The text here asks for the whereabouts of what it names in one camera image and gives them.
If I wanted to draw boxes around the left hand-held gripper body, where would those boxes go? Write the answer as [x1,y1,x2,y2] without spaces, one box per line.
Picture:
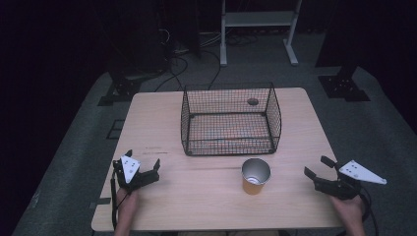
[112,154,160,193]

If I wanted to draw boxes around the person's right hand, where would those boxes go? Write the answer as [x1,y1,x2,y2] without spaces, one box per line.
[329,195,367,230]

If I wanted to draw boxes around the white metal stand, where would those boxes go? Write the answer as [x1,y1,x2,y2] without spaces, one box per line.
[219,0,303,68]

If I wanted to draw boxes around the black stand base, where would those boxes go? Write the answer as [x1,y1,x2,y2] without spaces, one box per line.
[96,72,146,107]
[318,65,372,102]

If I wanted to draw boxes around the metal cup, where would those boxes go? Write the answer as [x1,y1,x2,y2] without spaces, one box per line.
[241,157,272,196]

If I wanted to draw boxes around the person's left hand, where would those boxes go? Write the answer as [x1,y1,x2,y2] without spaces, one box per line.
[115,187,140,232]

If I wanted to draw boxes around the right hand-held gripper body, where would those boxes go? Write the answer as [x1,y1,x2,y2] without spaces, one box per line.
[314,159,387,201]

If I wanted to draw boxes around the black wire basket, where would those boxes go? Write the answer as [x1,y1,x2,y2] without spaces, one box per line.
[180,82,283,157]

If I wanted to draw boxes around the black floor cable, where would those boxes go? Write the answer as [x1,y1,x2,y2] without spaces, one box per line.
[153,48,222,92]

